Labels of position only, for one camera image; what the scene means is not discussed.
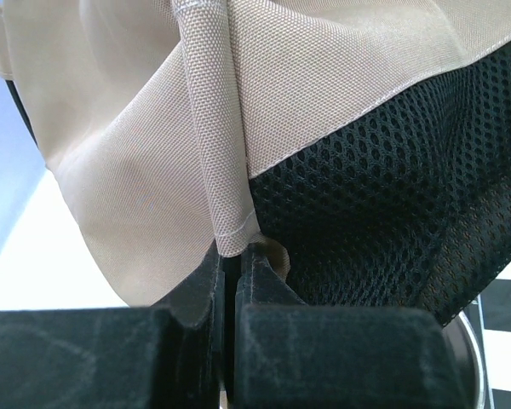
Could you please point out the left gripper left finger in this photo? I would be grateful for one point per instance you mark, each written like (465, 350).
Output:
(163, 356)

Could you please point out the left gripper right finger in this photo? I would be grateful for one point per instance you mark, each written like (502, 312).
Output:
(292, 355)

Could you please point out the beige fabric pet tent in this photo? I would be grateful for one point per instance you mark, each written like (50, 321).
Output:
(365, 144)

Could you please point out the black white chessboard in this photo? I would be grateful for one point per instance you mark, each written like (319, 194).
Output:
(493, 310)

